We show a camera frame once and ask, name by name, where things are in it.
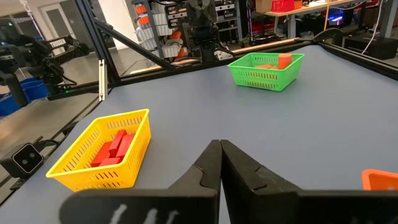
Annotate open cardboard box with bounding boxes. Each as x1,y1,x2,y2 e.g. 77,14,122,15
254,0,273,13

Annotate red plastic storage bin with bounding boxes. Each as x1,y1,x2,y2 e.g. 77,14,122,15
271,0,295,13

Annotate black table-level camera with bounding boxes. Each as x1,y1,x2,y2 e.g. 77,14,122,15
0,142,45,180

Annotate white floor cable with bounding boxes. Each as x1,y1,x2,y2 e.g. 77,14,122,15
360,0,384,55

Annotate blue plastic bin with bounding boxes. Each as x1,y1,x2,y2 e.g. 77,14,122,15
0,77,50,118

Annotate red rectangular block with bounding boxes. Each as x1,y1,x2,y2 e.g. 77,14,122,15
90,141,113,168
115,133,137,159
108,129,128,158

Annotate green plastic basket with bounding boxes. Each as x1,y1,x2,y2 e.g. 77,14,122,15
227,52,305,93

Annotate rack of white parts drawers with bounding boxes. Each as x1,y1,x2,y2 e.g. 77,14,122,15
132,0,195,60

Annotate orange cylinder block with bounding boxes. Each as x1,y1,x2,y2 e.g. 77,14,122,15
277,53,293,70

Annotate yellow plastic basket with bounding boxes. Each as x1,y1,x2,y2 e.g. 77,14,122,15
45,108,152,192

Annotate orange plastic basket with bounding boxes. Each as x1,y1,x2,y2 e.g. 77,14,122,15
361,169,398,192

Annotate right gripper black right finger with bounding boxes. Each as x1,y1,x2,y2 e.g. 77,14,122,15
220,139,398,224

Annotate black floor box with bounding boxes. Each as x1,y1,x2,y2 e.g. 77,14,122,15
343,32,398,62

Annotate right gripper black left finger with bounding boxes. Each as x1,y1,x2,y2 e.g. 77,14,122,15
58,139,223,224

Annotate orange hanging cable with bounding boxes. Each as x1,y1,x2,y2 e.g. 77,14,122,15
323,0,331,31

